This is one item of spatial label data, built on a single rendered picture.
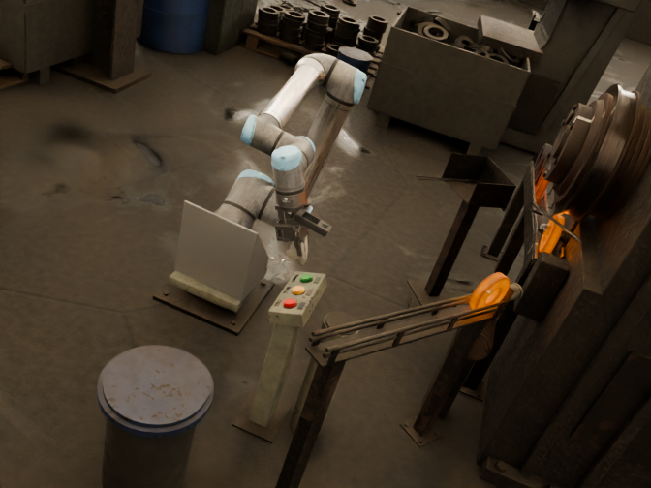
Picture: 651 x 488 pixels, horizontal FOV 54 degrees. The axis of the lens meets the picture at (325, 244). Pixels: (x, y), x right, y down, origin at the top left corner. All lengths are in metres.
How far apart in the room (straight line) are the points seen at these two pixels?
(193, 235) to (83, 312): 0.53
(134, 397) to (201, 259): 0.95
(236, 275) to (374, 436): 0.83
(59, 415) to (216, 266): 0.81
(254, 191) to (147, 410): 1.14
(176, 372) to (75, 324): 0.83
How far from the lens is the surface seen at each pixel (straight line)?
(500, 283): 2.11
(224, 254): 2.58
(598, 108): 2.29
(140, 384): 1.88
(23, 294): 2.80
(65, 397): 2.41
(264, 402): 2.29
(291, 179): 1.87
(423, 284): 3.31
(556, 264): 2.27
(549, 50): 5.22
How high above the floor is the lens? 1.83
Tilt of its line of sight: 33 degrees down
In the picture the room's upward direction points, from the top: 17 degrees clockwise
